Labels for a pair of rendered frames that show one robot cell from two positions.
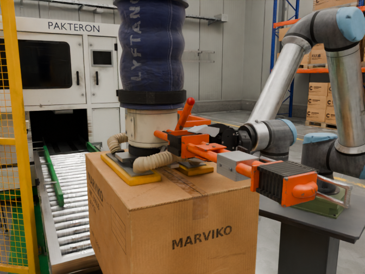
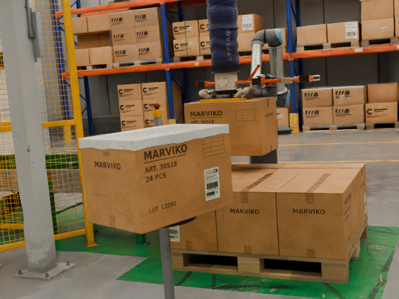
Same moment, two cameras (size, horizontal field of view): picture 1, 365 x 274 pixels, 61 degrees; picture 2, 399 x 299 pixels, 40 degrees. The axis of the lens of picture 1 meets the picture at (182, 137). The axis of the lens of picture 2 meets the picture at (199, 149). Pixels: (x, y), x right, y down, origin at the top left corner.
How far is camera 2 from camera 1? 3.59 m
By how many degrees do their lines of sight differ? 38
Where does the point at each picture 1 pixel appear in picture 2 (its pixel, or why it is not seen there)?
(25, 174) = not seen: hidden behind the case
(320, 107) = (136, 113)
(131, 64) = (226, 54)
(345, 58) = (278, 50)
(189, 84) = not seen: outside the picture
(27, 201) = not seen: hidden behind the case
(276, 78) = (257, 59)
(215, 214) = (270, 106)
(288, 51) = (257, 47)
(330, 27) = (273, 37)
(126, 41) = (224, 44)
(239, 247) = (274, 121)
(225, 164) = (285, 80)
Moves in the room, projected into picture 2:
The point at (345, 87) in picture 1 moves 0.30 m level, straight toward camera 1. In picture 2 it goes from (278, 62) to (291, 60)
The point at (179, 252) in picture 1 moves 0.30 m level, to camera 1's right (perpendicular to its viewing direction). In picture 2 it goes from (266, 119) to (294, 115)
